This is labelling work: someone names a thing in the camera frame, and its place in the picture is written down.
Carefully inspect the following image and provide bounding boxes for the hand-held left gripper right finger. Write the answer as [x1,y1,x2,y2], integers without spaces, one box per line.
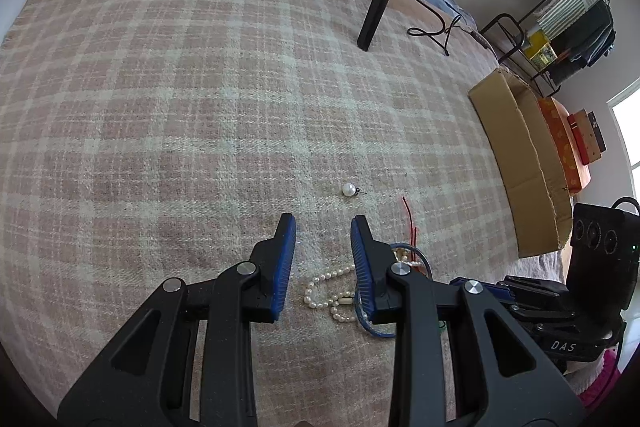
[350,215,586,427]

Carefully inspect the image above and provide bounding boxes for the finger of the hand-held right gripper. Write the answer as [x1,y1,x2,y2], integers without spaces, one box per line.
[479,282,512,305]

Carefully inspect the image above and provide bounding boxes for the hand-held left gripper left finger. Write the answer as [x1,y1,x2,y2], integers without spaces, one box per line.
[56,213,297,427]

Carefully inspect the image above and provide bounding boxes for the white pearl necklace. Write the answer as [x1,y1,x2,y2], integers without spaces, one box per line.
[303,257,426,324]

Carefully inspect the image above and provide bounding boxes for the brown cardboard box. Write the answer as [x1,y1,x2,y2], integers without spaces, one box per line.
[468,69,573,259]

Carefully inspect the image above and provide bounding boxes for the blue bangles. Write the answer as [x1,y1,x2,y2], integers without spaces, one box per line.
[355,243,443,340]

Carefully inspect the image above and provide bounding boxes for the pink knitted cloth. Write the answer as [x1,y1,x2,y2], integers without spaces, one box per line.
[564,347,632,409]

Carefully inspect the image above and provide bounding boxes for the orange patterned box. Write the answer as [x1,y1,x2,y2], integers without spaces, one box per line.
[537,97,592,195]

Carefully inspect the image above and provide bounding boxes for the tan flat box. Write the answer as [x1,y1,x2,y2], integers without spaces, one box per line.
[567,109,603,166]

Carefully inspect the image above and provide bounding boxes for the window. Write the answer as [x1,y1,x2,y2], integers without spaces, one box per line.
[607,89,640,188]

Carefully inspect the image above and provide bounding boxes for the dark flat box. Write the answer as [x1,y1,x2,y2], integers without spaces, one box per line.
[587,109,607,156]

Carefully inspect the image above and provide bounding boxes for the pink plaid blanket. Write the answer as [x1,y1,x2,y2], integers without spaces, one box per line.
[0,0,571,427]

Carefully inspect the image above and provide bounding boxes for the dark hanging clothes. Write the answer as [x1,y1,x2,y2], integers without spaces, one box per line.
[550,0,617,68]

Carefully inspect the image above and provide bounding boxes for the black clothes rack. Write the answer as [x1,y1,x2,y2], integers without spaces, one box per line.
[480,0,616,100]

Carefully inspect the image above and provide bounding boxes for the red cord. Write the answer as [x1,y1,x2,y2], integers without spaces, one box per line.
[401,196,420,248]

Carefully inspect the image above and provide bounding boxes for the black power cable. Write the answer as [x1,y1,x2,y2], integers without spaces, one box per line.
[407,0,476,58]

